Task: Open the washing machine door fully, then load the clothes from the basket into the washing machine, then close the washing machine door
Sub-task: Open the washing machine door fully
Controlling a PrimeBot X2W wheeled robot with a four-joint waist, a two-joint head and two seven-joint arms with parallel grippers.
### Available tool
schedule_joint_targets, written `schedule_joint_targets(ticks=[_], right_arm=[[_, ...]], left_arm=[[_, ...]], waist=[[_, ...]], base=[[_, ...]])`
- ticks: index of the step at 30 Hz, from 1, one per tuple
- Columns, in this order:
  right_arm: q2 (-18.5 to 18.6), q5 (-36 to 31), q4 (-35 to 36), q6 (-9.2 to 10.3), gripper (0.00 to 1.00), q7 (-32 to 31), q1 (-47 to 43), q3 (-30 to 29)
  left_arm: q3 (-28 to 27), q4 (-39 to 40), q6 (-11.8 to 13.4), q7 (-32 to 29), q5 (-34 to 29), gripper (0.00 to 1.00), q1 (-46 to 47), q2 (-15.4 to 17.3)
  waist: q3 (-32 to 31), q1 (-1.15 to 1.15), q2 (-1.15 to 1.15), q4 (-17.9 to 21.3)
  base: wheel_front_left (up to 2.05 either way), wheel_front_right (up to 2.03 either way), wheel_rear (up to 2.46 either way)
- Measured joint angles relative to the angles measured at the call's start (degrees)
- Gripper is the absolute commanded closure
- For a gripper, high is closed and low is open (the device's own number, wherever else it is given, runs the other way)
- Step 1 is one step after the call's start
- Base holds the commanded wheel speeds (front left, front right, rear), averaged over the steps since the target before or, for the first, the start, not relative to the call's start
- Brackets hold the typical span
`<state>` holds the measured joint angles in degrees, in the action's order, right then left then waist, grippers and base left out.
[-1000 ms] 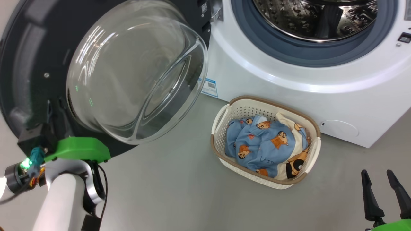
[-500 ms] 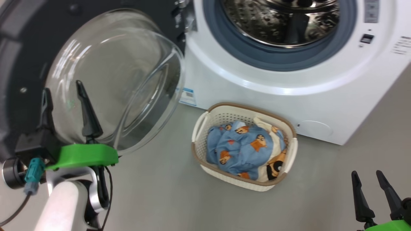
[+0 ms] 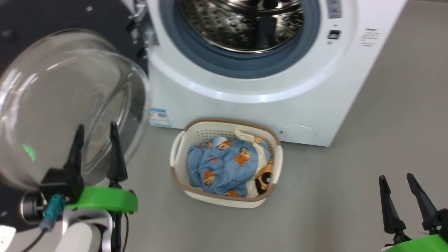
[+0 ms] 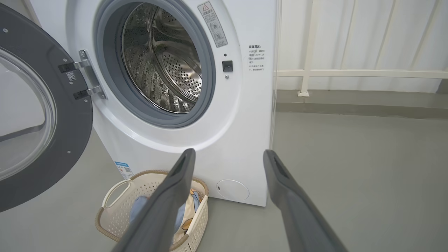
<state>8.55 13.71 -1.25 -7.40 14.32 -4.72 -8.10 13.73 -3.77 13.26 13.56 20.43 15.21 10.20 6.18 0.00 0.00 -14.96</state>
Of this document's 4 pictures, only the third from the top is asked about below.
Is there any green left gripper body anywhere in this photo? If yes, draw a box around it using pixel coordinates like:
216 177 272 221
19 185 138 224

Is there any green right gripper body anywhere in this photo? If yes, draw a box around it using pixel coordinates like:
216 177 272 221
383 234 448 252

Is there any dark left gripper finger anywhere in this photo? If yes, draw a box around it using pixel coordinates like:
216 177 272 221
106 121 128 189
63 124 85 172

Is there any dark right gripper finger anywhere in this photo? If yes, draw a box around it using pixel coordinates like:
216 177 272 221
407 173 442 233
379 175 407 235

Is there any blue cartoon print garment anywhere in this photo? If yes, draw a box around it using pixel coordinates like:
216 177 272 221
187 136 272 197

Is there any washing machine glass door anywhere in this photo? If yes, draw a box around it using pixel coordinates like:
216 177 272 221
0 0 152 231

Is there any white front-load washing machine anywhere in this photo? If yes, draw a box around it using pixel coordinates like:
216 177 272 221
145 0 408 147

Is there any steel drum with laundry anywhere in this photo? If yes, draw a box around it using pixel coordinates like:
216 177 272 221
178 0 305 54

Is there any blue energy label sticker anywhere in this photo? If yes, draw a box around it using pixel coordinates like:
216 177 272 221
149 108 172 127

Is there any cream perforated laundry basket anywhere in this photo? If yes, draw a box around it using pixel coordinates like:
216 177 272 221
170 118 283 209

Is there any round white filter cover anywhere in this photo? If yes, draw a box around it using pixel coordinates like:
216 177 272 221
282 125 317 145

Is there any grey warning label sticker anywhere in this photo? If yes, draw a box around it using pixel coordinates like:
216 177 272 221
325 0 342 20

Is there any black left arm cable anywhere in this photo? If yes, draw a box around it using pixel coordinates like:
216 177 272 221
112 212 129 252

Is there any teal plug left camera cable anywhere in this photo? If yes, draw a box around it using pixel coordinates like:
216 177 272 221
21 194 65 252

